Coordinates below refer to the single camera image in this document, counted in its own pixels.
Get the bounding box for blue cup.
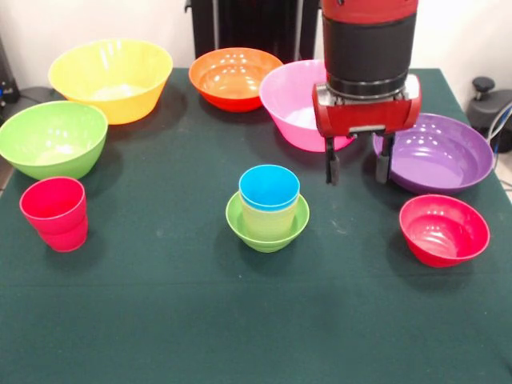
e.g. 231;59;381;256
238;164;302;212

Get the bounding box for purple bowl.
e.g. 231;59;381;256
372;112;495;196

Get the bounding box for yellow cup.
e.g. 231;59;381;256
239;192;299;242

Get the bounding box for dark green tablecloth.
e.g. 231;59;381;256
0;66;512;384

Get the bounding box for large green bowl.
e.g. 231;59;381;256
0;100;109;181

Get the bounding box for black equipment box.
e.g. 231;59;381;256
0;38;21;117

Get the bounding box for white and blue cables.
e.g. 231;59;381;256
486;102;512;161

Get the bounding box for large yellow bowl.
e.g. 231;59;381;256
48;38;174;126

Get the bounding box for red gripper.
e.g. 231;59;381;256
311;73;423;186

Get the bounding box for small red bowl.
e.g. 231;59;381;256
398;194;491;268

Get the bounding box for small green bowl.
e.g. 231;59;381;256
225;190;311;254

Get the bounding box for orange bowl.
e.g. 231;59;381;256
188;46;284;113

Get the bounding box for large pink bowl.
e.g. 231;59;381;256
258;59;356;154

